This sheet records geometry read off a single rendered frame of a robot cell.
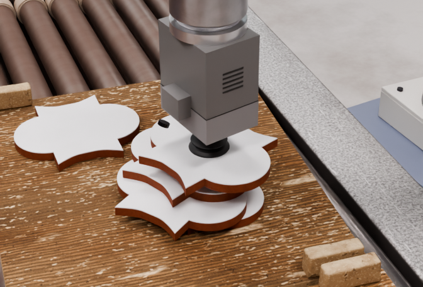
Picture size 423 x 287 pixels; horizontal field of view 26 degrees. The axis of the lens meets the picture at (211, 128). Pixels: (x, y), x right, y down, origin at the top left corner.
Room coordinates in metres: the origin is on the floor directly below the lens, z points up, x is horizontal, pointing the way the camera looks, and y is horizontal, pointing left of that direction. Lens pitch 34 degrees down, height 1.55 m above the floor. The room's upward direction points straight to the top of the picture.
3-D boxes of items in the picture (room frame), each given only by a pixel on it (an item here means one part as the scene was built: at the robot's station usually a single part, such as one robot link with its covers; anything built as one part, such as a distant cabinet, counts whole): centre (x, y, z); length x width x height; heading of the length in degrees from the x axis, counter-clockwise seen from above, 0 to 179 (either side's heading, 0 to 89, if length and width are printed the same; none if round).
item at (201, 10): (0.79, 0.00, 1.17); 0.08 x 0.08 x 0.05
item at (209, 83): (0.78, 0.01, 1.09); 0.10 x 0.09 x 0.16; 125
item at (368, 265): (0.65, -0.13, 0.95); 0.06 x 0.02 x 0.03; 109
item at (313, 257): (0.67, -0.12, 0.95); 0.06 x 0.02 x 0.03; 107
